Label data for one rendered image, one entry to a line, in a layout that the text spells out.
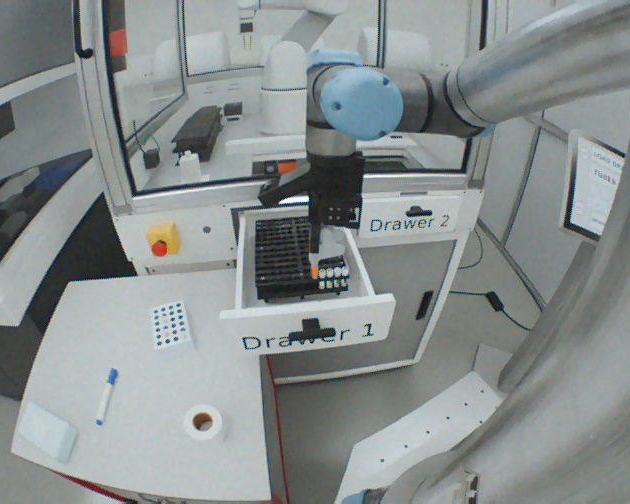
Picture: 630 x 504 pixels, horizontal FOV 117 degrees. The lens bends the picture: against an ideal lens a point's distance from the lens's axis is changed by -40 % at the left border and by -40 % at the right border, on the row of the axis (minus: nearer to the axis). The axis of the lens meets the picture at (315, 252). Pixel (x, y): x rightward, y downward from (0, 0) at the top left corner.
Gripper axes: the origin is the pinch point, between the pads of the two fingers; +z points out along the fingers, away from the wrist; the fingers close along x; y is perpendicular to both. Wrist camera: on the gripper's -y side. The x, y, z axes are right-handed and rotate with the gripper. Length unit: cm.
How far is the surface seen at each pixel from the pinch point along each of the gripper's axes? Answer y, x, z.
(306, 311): -0.9, -11.1, 2.0
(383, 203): 17.9, 23.5, 0.6
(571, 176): 70, 16, -17
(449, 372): 70, 29, 91
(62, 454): -48, -39, 19
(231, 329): -13.1, -12.6, 5.3
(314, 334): 0.4, -14.4, 3.6
